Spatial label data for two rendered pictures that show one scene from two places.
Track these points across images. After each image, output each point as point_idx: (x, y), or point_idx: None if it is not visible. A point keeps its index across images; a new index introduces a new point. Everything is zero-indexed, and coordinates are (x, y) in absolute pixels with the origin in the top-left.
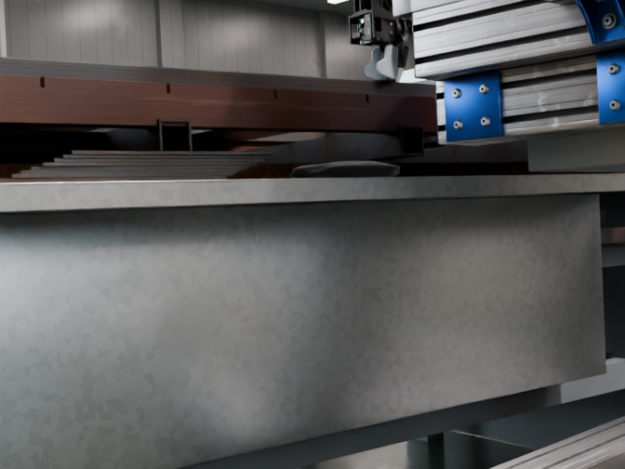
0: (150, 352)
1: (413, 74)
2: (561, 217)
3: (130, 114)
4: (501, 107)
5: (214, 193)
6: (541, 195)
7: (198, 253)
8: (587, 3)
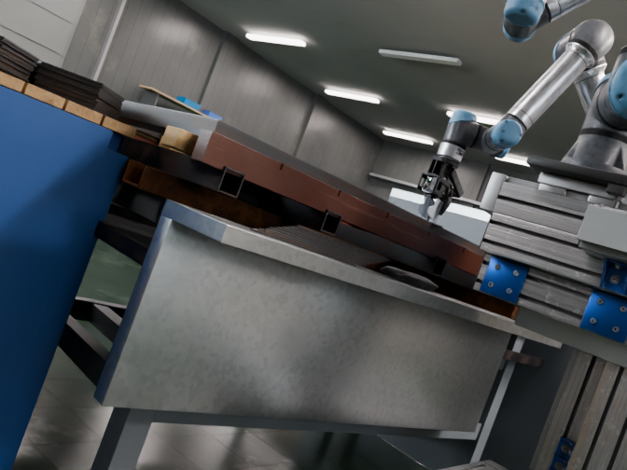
0: (271, 345)
1: (408, 195)
2: (491, 337)
3: (314, 201)
4: (522, 287)
5: (363, 279)
6: None
7: (318, 297)
8: (607, 265)
